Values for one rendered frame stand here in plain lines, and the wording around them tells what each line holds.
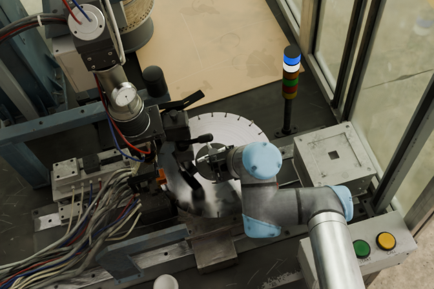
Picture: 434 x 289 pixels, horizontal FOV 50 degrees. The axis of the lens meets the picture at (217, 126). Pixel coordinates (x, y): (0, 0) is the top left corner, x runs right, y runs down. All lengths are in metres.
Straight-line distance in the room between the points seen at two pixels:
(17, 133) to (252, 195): 0.74
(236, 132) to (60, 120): 0.50
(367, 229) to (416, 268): 0.99
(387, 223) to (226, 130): 0.50
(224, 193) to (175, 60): 0.69
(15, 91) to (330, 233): 1.14
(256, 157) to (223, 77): 0.83
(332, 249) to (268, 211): 0.15
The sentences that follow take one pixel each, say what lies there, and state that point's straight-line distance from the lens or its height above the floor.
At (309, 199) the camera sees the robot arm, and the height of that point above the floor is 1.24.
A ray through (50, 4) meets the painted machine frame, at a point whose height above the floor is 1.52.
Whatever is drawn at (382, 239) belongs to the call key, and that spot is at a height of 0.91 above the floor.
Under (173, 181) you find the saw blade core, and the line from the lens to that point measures 1.31.
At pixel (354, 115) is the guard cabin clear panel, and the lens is 1.52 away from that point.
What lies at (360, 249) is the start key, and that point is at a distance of 1.29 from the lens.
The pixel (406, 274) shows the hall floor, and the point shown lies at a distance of 2.27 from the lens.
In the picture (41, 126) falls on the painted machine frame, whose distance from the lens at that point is 1.41.
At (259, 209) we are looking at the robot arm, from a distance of 0.96.
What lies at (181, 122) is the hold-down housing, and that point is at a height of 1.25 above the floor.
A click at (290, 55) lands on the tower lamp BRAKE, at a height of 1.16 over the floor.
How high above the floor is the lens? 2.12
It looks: 58 degrees down
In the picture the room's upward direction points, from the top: 9 degrees counter-clockwise
